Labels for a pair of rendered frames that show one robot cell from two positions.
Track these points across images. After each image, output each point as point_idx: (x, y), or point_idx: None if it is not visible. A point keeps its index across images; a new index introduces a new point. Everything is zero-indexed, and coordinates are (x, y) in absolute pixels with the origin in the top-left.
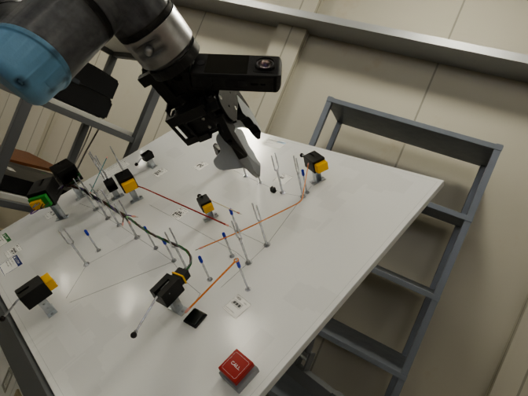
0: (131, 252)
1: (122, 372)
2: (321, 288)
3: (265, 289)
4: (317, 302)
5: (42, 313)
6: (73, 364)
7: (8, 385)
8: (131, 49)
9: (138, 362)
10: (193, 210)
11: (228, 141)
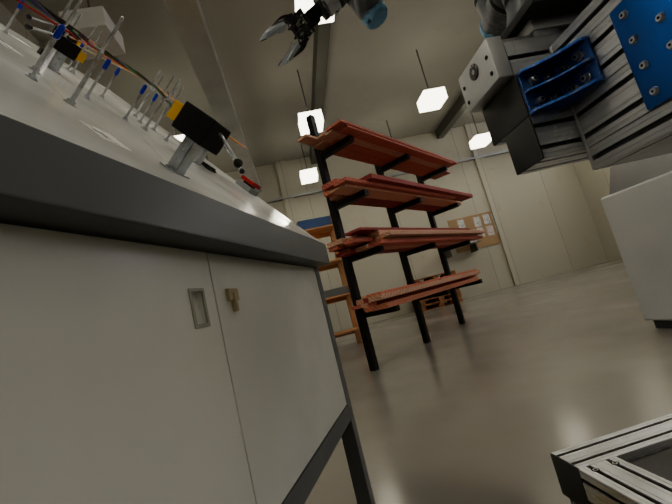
0: (77, 97)
1: (252, 202)
2: None
3: None
4: None
5: (178, 175)
6: (250, 207)
7: (207, 310)
8: (339, 7)
9: (243, 195)
10: (109, 57)
11: (302, 49)
